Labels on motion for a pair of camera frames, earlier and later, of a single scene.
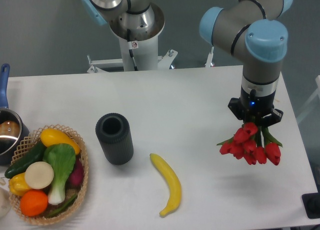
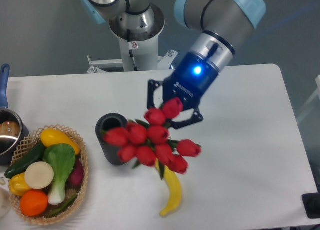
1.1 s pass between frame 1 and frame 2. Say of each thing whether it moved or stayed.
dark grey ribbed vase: stayed
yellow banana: stayed
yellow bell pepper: stayed
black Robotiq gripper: moved
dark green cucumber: stayed
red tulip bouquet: moved
